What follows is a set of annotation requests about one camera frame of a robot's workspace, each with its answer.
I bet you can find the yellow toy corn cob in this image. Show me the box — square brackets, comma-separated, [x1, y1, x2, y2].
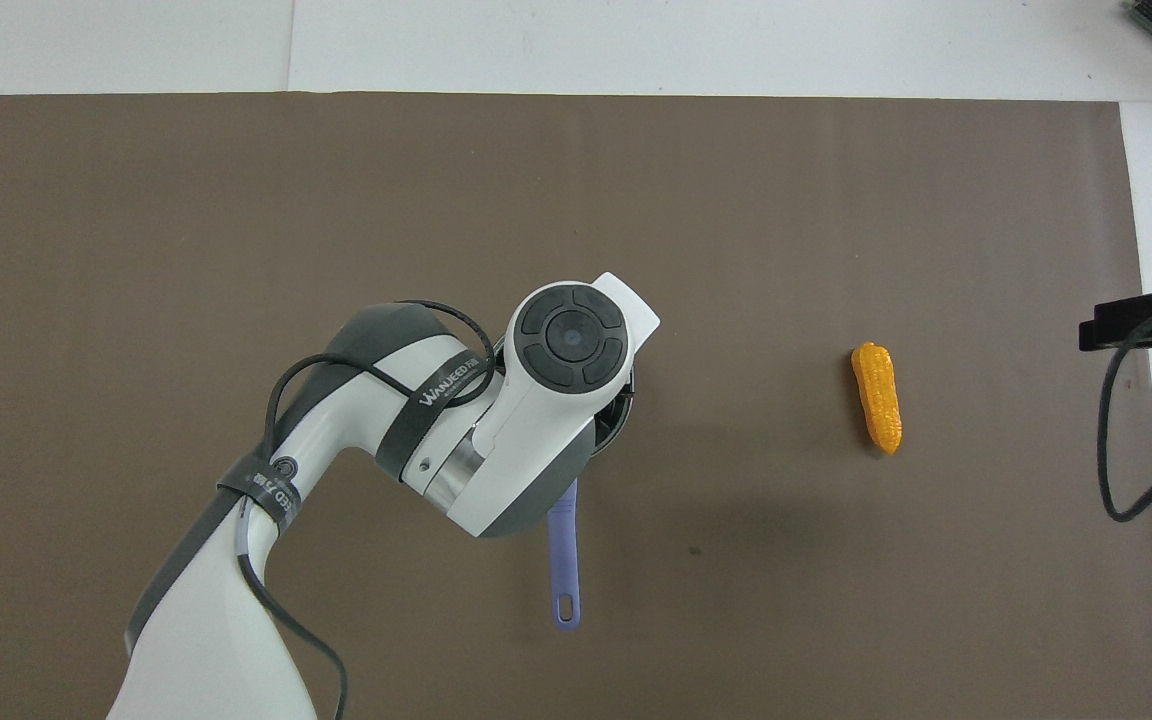
[851, 342, 904, 456]

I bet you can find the brown table mat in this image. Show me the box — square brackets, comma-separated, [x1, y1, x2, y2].
[0, 93, 1152, 720]

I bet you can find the black left arm gripper cable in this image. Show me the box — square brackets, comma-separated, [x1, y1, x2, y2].
[234, 299, 497, 720]

